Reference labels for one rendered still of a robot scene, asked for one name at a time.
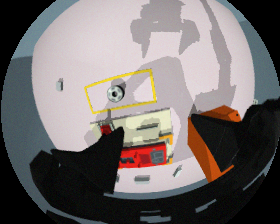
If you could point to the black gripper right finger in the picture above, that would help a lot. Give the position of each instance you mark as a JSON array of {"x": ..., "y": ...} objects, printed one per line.
[{"x": 223, "y": 138}]

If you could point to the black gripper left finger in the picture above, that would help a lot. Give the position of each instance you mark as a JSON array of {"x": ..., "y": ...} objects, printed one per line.
[{"x": 99, "y": 162}]

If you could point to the black and grey wheel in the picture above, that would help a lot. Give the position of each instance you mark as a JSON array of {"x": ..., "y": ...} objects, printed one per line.
[{"x": 111, "y": 93}]

